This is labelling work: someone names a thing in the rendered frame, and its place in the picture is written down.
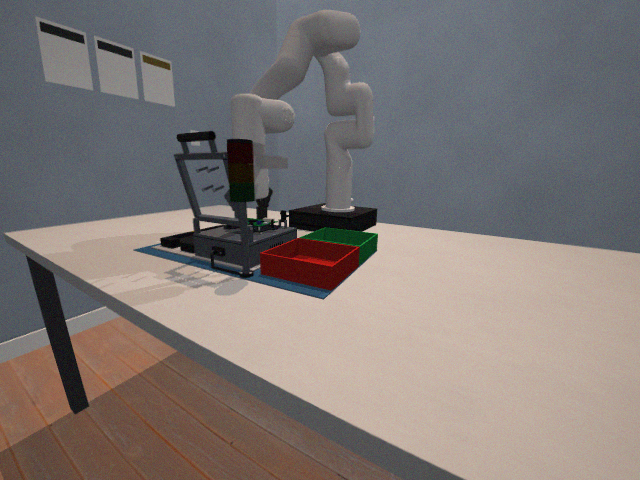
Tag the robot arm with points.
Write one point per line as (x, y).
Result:
(253, 117)

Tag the green circuit board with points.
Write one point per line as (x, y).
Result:
(259, 223)

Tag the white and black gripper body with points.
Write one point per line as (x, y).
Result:
(261, 182)

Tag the green bin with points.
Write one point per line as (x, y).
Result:
(366, 241)

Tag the red open-top bin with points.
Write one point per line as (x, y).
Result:
(310, 262)

